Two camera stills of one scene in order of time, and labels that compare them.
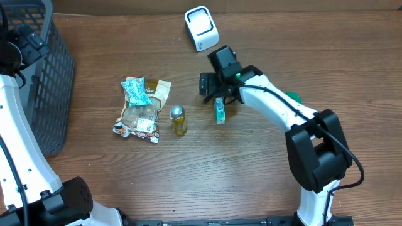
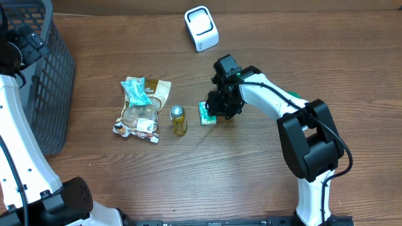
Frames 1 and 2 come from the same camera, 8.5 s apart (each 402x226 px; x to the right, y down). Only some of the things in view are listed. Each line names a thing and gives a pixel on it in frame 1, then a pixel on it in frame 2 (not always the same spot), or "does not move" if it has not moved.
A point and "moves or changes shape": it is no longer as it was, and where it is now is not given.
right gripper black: [211, 84] → [222, 105]
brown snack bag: [141, 120] does not move
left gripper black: [32, 46] does not move
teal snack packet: [135, 89] does not move
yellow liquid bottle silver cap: [179, 121] does not move
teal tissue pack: [220, 108] moves or changes shape
